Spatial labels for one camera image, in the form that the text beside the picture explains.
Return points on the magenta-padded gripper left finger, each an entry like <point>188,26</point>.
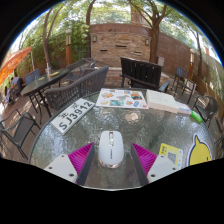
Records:
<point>63,165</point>

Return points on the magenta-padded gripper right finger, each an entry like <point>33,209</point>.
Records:
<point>160,165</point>

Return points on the white computer mouse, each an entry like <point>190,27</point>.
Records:
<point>110,148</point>

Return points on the yellow duck mouse pad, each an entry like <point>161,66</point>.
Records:
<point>200,153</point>

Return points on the yellow printed card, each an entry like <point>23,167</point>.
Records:
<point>171,153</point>

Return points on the white licence plate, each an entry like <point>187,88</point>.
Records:
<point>71,116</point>

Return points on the black metal mesh chair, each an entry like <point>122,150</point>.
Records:
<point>208,106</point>
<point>21,128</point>

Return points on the green packet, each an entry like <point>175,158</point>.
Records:
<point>196,116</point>

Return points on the white and blue book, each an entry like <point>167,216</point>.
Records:
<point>185,108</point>

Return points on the open white book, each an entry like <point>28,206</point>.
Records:
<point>161,100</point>

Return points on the colourful picture sheet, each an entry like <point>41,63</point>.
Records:
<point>120,98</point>

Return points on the dark wicker chair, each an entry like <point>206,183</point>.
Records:
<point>80,86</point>
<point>78,65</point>

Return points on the dark round side table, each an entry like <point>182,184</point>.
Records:
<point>41,81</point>

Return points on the blue chair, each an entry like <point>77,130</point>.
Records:
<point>31,76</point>

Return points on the black slatted wooden chair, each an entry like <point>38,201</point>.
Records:
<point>140,71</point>

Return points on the clear bottle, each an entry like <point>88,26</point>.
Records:
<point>48,70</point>

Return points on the low stone basin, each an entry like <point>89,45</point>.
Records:
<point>113,76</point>

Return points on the orange parasol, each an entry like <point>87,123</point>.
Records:
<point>15,61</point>

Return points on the thin straight tree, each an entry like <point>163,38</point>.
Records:
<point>200,56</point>

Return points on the slender leaning tree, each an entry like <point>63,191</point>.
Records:
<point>88,18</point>
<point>46,43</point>

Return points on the large forked tree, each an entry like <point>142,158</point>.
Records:
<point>154,40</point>

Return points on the white wall box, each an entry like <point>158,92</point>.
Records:
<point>161,61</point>

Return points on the wooden lamp post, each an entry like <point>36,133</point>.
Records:
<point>191,63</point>
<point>68,50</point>

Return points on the black wall lamp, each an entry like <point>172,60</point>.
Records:
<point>147,42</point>
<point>94,38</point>

